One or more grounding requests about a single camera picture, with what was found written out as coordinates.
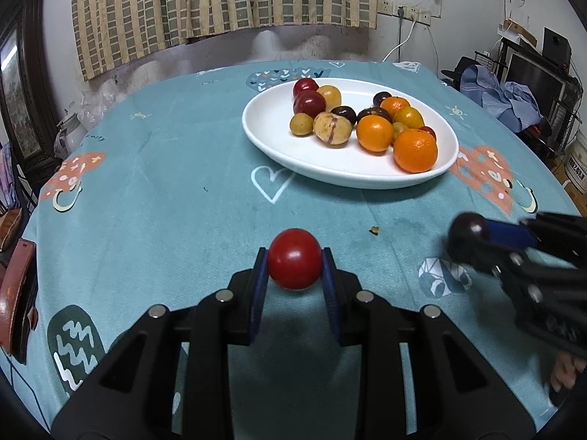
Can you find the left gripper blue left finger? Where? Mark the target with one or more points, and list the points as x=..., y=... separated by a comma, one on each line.
x=259, y=283

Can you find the green yellow small fruit front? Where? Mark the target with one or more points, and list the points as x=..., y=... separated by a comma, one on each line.
x=301, y=124

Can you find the red cherry tomato front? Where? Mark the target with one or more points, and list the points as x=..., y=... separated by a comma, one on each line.
x=429, y=130

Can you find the green yellow small fruit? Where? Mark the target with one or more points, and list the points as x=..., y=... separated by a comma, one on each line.
x=301, y=124
x=398, y=128

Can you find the large orange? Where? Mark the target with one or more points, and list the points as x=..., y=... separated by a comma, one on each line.
x=374, y=133
x=415, y=151

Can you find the teal patterned tablecloth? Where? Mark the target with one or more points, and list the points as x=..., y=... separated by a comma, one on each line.
x=169, y=198

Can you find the large red plum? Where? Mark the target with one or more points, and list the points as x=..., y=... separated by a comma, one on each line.
x=304, y=84

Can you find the red cherry tomato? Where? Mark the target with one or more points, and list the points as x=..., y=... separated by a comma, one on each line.
x=295, y=259
x=429, y=130

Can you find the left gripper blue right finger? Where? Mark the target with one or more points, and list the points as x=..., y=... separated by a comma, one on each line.
x=329, y=287

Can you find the dark framed mirror cabinet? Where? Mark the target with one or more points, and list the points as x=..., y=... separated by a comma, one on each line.
x=27, y=108

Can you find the black monitor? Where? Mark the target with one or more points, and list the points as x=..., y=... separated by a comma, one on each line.
x=547, y=74

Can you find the green yellow small fruit back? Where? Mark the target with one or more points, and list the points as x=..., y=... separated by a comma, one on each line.
x=398, y=128

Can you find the dark purple plum back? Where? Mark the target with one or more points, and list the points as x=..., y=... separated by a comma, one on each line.
x=467, y=232

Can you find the blue clothes pile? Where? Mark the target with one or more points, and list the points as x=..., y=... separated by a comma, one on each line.
x=511, y=103

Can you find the dark purple plum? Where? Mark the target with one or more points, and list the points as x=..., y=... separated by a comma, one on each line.
x=467, y=232
x=347, y=112

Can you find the red cherry tomato back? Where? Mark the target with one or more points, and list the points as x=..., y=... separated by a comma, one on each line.
x=295, y=259

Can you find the beige striped melon pear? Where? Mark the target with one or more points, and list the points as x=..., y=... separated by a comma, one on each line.
x=331, y=129

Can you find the wall power strip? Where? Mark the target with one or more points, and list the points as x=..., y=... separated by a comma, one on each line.
x=405, y=11

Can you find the person hand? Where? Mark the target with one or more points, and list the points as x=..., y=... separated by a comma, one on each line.
x=565, y=371

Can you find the yellow spotted fruit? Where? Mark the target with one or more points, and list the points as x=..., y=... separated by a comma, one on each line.
x=331, y=95

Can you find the checked beige curtain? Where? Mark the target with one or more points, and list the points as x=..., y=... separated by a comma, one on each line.
x=113, y=33

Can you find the white kettle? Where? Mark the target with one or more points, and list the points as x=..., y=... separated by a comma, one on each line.
x=70, y=135

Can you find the small orange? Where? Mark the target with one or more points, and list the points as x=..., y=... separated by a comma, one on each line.
x=410, y=116
x=394, y=104

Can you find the dark brown rotten fruit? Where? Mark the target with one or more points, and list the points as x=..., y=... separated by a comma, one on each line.
x=374, y=110

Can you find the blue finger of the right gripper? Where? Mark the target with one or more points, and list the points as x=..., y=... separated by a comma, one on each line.
x=510, y=236
x=486, y=260

